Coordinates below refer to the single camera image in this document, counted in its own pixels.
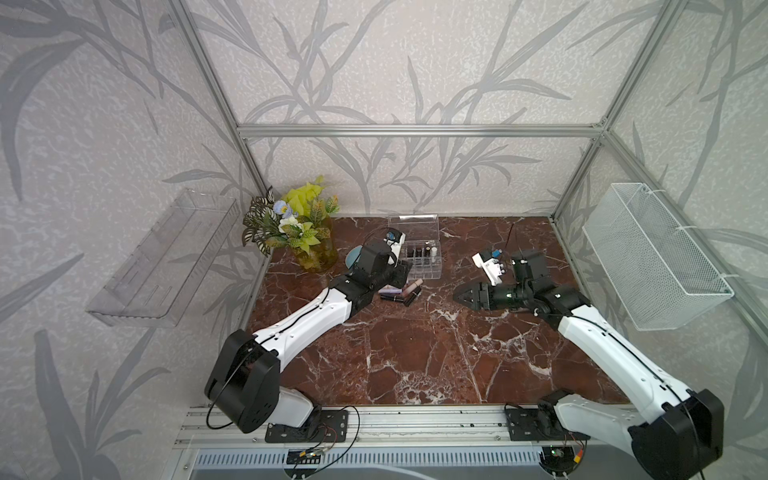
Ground rose gold lipstick tube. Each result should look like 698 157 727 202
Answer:
401 279 423 298

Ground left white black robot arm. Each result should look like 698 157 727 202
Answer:
204 228 411 433

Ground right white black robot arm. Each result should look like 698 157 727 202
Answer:
453 250 725 479

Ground clear acrylic lipstick organizer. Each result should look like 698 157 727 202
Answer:
388 214 442 281

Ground teal toy shovel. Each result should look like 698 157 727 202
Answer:
345 245 362 269

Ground artificial flowers in yellow vase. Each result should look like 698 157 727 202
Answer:
241 176 339 273

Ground right electronics board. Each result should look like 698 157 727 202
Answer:
538 446 584 479

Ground electronics board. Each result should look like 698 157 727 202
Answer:
285 449 325 468
538 446 584 479

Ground left electronics board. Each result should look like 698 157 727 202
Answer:
285 449 325 468

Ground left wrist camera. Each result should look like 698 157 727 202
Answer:
385 228 406 262

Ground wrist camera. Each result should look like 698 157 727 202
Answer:
472 249 506 286
385 228 406 262

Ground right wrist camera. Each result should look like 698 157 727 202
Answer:
472 249 506 286

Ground white wire mesh basket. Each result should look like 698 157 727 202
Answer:
583 183 734 331

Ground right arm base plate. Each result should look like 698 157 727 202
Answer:
504 389 591 441

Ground aluminium front rail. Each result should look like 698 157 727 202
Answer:
173 397 644 452

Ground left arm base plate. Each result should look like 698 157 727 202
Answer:
265 404 349 444

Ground clear plastic wall shelf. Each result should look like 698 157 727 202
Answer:
86 189 241 328

